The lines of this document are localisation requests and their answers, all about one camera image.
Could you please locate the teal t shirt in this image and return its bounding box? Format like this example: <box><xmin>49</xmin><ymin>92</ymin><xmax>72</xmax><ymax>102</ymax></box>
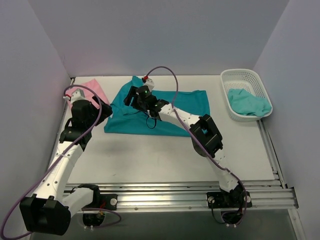
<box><xmin>103</xmin><ymin>75</ymin><xmax>211</xmax><ymax>138</ymax></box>

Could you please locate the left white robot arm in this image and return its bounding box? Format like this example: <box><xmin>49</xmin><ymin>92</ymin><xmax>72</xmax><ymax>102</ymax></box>
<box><xmin>19</xmin><ymin>97</ymin><xmax>113</xmax><ymax>236</ymax></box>

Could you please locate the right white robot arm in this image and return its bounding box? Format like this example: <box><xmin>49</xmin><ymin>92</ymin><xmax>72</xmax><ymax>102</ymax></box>
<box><xmin>123</xmin><ymin>85</ymin><xmax>248</xmax><ymax>207</ymax></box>

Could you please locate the pink folded t shirt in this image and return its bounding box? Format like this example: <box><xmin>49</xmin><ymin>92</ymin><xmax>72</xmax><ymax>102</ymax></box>
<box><xmin>63</xmin><ymin>78</ymin><xmax>110</xmax><ymax>109</ymax></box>

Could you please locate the light turquoise shirt in basket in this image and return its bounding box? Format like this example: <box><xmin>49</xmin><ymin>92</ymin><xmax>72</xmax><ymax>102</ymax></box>
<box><xmin>227</xmin><ymin>88</ymin><xmax>272</xmax><ymax>117</ymax></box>

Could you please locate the white plastic basket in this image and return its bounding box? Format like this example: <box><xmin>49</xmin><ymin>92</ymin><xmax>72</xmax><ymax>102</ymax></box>
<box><xmin>220</xmin><ymin>68</ymin><xmax>273</xmax><ymax>122</ymax></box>

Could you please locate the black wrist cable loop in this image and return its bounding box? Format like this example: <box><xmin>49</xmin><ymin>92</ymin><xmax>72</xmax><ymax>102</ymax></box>
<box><xmin>145</xmin><ymin>112</ymin><xmax>159</xmax><ymax>130</ymax></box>

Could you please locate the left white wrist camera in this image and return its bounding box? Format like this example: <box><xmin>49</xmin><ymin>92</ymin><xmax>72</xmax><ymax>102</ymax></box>
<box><xmin>63</xmin><ymin>88</ymin><xmax>85</xmax><ymax>105</ymax></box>

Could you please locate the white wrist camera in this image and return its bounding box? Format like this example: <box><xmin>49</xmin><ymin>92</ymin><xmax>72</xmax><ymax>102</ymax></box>
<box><xmin>63</xmin><ymin>88</ymin><xmax>85</xmax><ymax>105</ymax></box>
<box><xmin>141</xmin><ymin>76</ymin><xmax>155</xmax><ymax>92</ymax></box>

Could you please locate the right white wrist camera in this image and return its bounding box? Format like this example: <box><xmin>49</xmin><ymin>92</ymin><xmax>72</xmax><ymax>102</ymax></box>
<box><xmin>141</xmin><ymin>76</ymin><xmax>155</xmax><ymax>92</ymax></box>

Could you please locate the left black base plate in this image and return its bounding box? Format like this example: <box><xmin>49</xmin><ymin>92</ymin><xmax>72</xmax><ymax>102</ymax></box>
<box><xmin>80</xmin><ymin>193</ymin><xmax>118</xmax><ymax>211</ymax></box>

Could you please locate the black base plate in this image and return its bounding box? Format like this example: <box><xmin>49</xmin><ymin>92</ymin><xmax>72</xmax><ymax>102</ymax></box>
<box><xmin>80</xmin><ymin>193</ymin><xmax>118</xmax><ymax>211</ymax></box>
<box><xmin>206</xmin><ymin>191</ymin><xmax>246</xmax><ymax>209</ymax></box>

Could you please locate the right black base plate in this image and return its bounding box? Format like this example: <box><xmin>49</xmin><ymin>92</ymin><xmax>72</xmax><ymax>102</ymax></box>
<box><xmin>206</xmin><ymin>191</ymin><xmax>246</xmax><ymax>209</ymax></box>

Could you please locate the aluminium rail frame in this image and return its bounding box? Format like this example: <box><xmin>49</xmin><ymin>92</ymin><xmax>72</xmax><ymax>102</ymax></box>
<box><xmin>22</xmin><ymin>117</ymin><xmax>308</xmax><ymax>240</ymax></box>

